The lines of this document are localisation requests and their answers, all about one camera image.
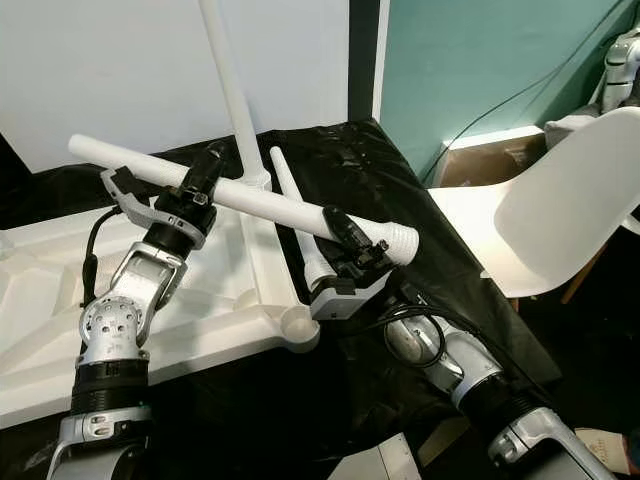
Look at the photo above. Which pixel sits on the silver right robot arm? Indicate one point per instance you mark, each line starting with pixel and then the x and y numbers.
pixel 450 365

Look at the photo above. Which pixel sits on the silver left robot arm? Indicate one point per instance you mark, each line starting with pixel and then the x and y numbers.
pixel 120 320

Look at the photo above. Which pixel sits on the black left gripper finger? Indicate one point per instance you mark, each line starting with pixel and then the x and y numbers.
pixel 207 170

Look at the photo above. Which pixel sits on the light grey cushion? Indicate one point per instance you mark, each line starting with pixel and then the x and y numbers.
pixel 575 130

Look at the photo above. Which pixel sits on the white shoe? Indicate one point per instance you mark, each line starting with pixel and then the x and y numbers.
pixel 605 447

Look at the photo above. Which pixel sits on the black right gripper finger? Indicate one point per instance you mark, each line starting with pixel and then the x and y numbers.
pixel 348 232

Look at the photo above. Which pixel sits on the white plastic shell chair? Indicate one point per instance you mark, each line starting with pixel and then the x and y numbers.
pixel 560 210

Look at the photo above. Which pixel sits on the black plastic cover sheet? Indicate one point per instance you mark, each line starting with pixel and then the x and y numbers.
pixel 360 400

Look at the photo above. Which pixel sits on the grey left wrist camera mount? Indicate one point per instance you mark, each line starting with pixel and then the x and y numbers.
pixel 132 205

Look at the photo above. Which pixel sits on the large white board panel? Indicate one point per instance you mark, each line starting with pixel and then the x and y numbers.
pixel 100 70

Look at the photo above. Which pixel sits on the white plastic table top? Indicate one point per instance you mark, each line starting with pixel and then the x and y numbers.
pixel 50 300

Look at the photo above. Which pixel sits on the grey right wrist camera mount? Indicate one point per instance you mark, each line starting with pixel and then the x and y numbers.
pixel 345 298

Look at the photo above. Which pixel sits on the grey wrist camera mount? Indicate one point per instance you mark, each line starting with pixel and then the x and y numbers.
pixel 132 205
pixel 345 298

